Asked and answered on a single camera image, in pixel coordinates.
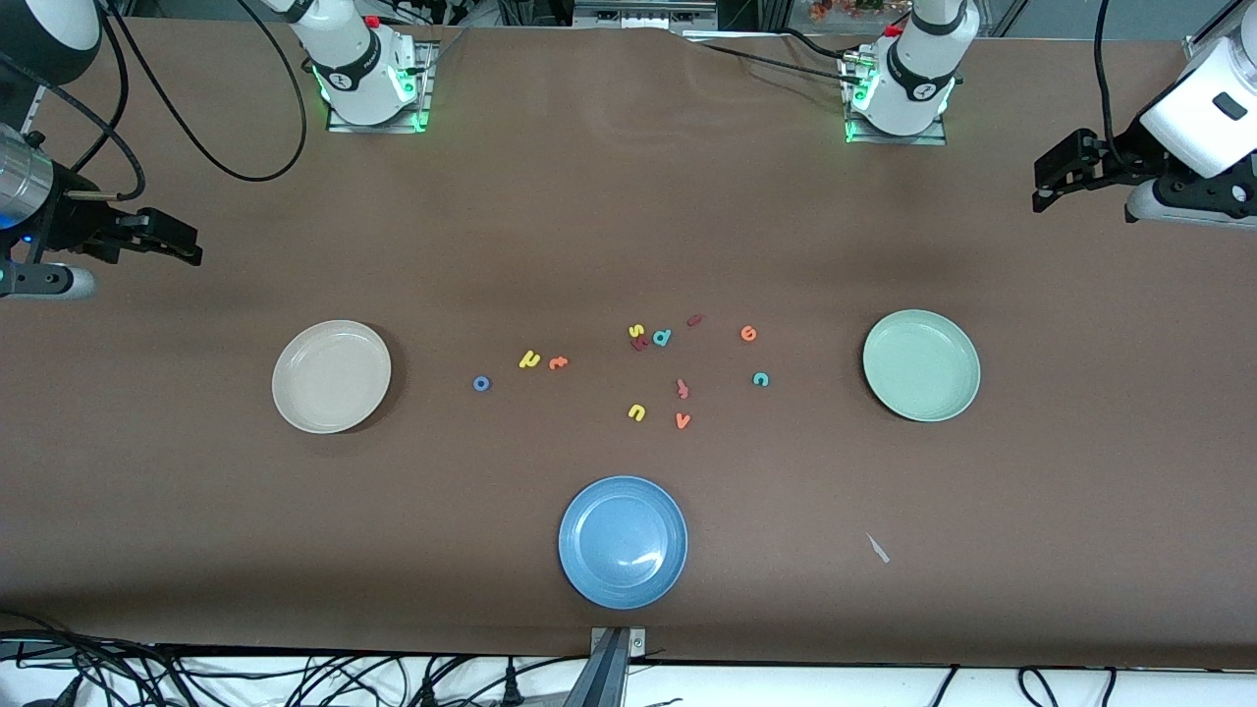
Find orange flowers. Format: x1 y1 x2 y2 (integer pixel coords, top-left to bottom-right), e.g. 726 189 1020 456
808 0 914 23

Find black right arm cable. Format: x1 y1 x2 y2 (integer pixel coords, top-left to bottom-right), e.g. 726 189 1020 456
0 0 307 202

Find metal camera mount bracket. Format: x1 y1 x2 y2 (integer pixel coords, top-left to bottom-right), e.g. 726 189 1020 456
589 626 647 707

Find aluminium frame equipment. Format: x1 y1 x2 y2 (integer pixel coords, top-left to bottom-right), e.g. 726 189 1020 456
574 0 718 30

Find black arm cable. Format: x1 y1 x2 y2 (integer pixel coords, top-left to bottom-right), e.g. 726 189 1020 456
1093 0 1140 168
0 0 307 202

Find blue plate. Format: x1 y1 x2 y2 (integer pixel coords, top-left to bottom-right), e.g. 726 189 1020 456
558 476 688 610

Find aluminium table profile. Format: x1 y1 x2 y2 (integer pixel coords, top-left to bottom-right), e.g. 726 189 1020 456
1183 0 1257 62

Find green plate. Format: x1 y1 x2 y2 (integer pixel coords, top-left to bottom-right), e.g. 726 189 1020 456
862 309 982 423

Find black table cable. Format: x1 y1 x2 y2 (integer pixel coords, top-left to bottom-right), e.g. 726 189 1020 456
687 39 855 85
771 25 857 62

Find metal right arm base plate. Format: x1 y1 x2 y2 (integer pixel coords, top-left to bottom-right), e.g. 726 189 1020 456
327 41 438 134

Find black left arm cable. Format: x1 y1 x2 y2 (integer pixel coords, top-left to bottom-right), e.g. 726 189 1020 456
1093 0 1140 168

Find beige brown plate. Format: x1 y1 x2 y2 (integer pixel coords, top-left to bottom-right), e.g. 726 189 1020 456
272 320 393 435

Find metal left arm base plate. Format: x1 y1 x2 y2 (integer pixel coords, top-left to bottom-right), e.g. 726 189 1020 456
845 54 949 146

